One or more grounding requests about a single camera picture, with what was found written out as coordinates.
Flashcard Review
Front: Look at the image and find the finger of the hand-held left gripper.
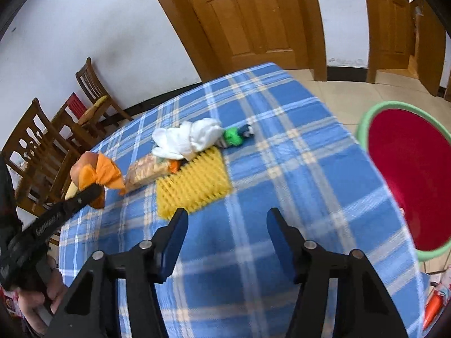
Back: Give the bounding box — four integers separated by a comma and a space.
56, 182, 103, 216

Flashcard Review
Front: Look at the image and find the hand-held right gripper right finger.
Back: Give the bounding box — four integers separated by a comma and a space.
266, 208, 400, 338

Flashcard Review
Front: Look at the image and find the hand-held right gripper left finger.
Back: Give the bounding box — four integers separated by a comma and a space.
44, 208, 189, 338

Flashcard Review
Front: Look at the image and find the yellow foam net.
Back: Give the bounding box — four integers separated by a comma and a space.
155, 147, 234, 219

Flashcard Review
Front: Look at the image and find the red basin with green rim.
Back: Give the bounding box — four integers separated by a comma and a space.
356, 101, 451, 262

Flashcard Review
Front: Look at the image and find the person's left hand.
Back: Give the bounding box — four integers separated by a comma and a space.
17, 256, 68, 337

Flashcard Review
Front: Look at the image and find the apple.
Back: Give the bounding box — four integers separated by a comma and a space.
70, 151, 106, 209

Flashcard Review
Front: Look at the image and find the small wooden chair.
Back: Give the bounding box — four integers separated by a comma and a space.
52, 102, 106, 150

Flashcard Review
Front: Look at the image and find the clear snack packet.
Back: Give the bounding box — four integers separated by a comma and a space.
125, 154, 180, 192

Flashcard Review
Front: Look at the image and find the large wooden chair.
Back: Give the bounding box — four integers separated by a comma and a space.
2, 98, 81, 216

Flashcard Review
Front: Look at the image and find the blue plaid tablecloth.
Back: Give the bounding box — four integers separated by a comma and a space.
58, 62, 425, 338

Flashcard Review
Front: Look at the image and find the red board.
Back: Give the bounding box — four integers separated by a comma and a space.
65, 92, 87, 118

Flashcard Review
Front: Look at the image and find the white cloth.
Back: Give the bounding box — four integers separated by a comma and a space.
151, 118, 223, 161

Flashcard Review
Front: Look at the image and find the wooden chair with cushion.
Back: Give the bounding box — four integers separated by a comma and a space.
75, 57, 134, 127

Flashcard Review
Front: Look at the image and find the green black small bottle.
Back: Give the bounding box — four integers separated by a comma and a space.
216, 123, 255, 148

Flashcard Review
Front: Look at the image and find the closed wooden door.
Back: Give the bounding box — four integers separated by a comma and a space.
183, 0, 310, 68

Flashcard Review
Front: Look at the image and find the open wooden door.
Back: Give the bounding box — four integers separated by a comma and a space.
361, 0, 421, 84

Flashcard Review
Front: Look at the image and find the wooden door frame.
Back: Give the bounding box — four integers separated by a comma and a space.
410, 0, 446, 98
141, 0, 328, 82

